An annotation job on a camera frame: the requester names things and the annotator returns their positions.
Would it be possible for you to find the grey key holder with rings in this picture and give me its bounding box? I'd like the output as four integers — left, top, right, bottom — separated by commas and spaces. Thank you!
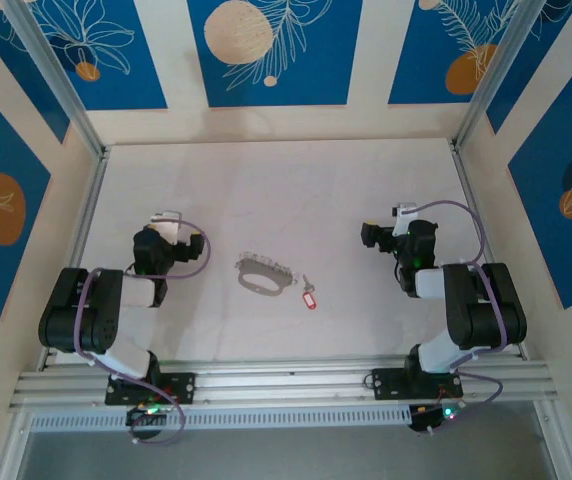
235, 252, 300, 300

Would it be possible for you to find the left controller board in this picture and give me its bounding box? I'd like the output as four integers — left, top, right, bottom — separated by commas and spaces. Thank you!
125, 405, 170, 429

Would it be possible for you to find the controller board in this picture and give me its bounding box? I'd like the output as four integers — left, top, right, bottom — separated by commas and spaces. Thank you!
125, 405, 170, 429
409, 403, 462, 434

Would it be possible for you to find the right controller board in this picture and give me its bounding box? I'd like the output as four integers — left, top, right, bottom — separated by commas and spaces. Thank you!
409, 403, 462, 434

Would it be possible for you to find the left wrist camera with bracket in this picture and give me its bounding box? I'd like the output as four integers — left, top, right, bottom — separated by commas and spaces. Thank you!
149, 210, 183, 246

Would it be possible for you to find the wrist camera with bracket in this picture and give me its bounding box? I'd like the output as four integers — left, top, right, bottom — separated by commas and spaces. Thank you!
149, 210, 183, 246
390, 201, 420, 237

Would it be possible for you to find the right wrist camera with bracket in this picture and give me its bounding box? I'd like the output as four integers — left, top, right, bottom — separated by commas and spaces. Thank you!
390, 201, 420, 237

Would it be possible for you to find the left aluminium side rail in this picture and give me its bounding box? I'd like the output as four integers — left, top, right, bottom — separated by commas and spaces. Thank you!
38, 144, 112, 371

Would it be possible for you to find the aluminium side rail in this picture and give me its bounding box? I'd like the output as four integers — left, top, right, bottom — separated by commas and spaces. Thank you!
38, 144, 112, 371
451, 143, 526, 360

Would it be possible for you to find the right aluminium side rail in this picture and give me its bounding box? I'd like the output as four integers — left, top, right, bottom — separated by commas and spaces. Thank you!
451, 143, 526, 360

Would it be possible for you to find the left black mount plate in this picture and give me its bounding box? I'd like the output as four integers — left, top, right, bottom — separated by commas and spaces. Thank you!
104, 372, 197, 407

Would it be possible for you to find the black mount plate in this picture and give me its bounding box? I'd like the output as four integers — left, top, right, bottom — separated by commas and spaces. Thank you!
104, 372, 197, 407
370, 367, 465, 401

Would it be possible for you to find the right black mount plate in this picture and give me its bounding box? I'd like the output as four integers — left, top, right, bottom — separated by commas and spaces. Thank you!
370, 367, 465, 401

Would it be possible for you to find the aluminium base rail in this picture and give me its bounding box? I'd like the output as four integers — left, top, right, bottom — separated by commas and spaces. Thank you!
8, 357, 560, 414

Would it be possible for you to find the white slotted cable duct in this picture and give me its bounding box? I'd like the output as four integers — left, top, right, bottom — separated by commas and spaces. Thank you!
29, 404, 412, 434

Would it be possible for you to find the right aluminium corner post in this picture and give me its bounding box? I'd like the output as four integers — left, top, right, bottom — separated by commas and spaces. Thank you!
450, 0, 572, 154

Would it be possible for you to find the aluminium corner post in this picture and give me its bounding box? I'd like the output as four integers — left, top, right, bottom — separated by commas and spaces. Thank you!
1, 0, 110, 159
450, 0, 572, 154

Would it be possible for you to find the left aluminium corner post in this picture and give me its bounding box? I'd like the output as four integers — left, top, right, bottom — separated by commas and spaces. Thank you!
1, 0, 110, 159

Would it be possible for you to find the aluminium frame leg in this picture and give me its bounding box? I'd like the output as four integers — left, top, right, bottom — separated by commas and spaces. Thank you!
533, 399, 572, 480
0, 407, 35, 480

